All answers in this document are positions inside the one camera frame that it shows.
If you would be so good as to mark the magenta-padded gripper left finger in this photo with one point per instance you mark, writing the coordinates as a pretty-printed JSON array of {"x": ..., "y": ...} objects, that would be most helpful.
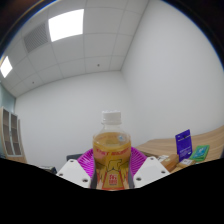
[{"x": 75, "y": 173}]

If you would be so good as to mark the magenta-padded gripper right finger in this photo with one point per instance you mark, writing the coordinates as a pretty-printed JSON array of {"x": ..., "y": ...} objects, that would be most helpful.
[{"x": 150, "y": 171}]

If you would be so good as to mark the yellow-labelled tea drink bottle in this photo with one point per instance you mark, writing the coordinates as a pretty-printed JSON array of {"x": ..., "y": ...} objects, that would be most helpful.
[{"x": 111, "y": 146}]

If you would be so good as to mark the white paper packet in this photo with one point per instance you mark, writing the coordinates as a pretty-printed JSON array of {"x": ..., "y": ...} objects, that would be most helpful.
[{"x": 163, "y": 158}]

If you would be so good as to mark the orange-brown box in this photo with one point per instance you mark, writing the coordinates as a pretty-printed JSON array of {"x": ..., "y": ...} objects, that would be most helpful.
[{"x": 171, "y": 162}]

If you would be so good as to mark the wooden side desk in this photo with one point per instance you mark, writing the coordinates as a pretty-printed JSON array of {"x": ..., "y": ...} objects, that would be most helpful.
[{"x": 156, "y": 146}]

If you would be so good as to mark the small tan box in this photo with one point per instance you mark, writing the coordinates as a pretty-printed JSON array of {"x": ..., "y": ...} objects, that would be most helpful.
[{"x": 186, "y": 163}]

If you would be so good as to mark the tall purple box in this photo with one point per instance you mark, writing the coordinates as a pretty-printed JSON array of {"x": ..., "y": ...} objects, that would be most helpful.
[{"x": 183, "y": 145}]

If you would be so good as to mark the green packet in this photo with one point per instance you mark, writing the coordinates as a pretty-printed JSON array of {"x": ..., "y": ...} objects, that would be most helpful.
[{"x": 200, "y": 153}]

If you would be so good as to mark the wooden shelf cabinet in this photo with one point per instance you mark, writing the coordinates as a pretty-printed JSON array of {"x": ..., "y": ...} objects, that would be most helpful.
[{"x": 11, "y": 140}]

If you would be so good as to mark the small square ceiling light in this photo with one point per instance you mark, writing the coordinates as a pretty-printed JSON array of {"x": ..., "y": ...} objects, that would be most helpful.
[{"x": 5, "y": 66}]

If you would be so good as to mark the ceiling air vent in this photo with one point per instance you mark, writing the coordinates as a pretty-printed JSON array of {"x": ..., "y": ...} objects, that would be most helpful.
[{"x": 36, "y": 37}]

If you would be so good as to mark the large square ceiling light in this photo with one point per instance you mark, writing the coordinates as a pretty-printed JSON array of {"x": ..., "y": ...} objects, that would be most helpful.
[{"x": 66, "y": 25}]

